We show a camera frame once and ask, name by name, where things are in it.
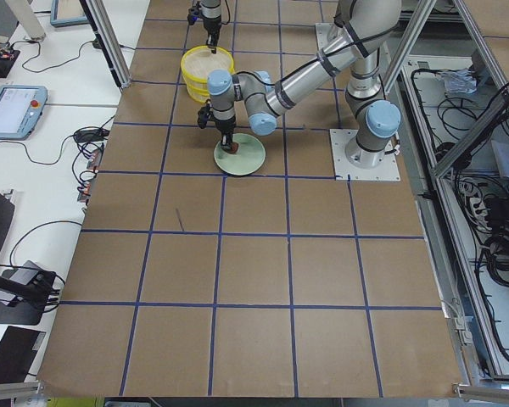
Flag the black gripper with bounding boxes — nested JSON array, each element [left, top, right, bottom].
[[187, 3, 221, 54], [197, 104, 236, 152]]

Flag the brown bun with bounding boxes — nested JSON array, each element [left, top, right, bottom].
[[221, 142, 239, 154]]

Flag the yellow top steamer layer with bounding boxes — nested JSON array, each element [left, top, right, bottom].
[[180, 46, 234, 86]]

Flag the yellow steamer layer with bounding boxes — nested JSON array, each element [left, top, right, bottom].
[[184, 79, 210, 103], [180, 46, 234, 86]]

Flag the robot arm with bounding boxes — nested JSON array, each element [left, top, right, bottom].
[[198, 0, 402, 169], [187, 0, 222, 54]]

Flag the yellow bottom steamer layer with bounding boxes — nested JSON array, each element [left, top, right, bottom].
[[184, 79, 210, 103]]

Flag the light green plate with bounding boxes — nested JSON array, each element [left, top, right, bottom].
[[214, 133, 266, 176]]

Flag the black power adapter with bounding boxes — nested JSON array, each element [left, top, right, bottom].
[[74, 129, 109, 143]]

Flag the blue teach pendant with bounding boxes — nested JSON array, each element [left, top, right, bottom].
[[50, 0, 88, 27], [0, 85, 48, 141]]

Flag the black monitor stand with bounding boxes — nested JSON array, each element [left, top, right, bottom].
[[0, 193, 59, 326]]

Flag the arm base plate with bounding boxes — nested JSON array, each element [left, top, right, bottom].
[[329, 129, 400, 182], [315, 23, 352, 55]]

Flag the aluminium frame post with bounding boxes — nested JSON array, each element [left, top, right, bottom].
[[80, 0, 131, 91]]

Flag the coiled black cables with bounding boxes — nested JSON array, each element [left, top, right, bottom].
[[470, 228, 509, 289]]

